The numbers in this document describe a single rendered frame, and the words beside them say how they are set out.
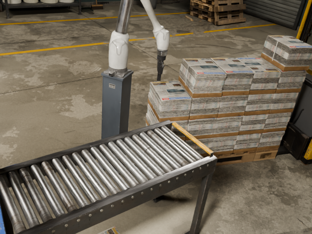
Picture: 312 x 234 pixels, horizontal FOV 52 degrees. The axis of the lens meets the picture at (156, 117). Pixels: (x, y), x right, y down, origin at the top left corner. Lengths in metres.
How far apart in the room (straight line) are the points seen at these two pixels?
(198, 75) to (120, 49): 0.69
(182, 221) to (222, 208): 0.41
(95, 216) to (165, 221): 1.10
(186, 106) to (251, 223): 1.15
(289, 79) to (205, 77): 0.90
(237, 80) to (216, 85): 0.22
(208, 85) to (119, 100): 0.79
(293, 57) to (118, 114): 1.68
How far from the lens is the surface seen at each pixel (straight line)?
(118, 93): 2.73
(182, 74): 3.05
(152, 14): 2.70
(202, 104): 2.93
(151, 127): 2.41
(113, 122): 2.89
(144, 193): 1.91
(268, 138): 3.62
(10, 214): 1.82
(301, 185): 3.63
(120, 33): 2.81
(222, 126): 3.18
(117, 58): 2.64
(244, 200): 3.19
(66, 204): 1.81
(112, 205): 1.81
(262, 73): 3.09
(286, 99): 3.44
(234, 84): 2.99
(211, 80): 2.84
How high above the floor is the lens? 2.10
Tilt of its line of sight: 31 degrees down
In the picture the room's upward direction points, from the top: 7 degrees clockwise
